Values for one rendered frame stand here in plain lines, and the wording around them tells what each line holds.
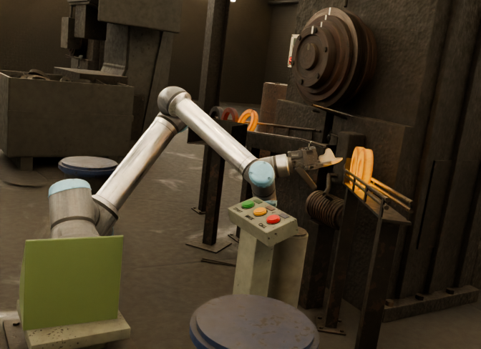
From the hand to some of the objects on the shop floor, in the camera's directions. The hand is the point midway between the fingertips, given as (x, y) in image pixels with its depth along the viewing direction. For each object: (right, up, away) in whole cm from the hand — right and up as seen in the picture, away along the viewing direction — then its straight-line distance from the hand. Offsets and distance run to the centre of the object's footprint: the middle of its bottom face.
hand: (339, 160), depth 198 cm
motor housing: (-6, -67, +29) cm, 73 cm away
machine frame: (+27, -59, +86) cm, 107 cm away
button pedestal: (-40, -75, -30) cm, 91 cm away
